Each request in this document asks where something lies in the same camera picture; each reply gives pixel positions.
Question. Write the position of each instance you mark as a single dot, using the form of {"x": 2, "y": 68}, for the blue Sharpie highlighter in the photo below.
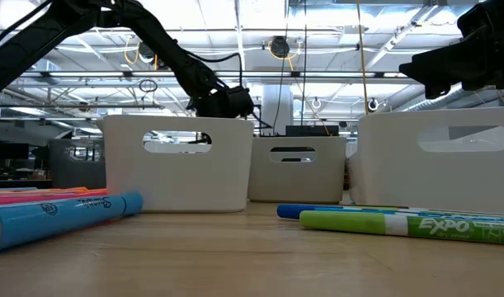
{"x": 49, "y": 222}

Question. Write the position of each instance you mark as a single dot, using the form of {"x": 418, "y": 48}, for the light green Expo marker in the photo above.
{"x": 342, "y": 222}

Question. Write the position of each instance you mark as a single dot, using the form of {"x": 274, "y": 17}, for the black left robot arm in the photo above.
{"x": 161, "y": 37}

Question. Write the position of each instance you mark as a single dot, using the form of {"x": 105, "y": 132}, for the white building pillar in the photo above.
{"x": 276, "y": 107}

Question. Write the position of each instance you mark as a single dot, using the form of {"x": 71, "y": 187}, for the orange highlighter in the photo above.
{"x": 49, "y": 191}

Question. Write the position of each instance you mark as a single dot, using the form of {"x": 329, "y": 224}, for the flat black box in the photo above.
{"x": 311, "y": 131}

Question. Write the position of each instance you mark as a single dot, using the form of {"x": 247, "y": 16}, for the dark blue Expo marker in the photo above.
{"x": 288, "y": 211}

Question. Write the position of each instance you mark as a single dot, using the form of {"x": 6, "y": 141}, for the long ceiling light bar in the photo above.
{"x": 276, "y": 74}

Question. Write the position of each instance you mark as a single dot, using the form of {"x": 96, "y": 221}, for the pink highlighter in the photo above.
{"x": 29, "y": 200}

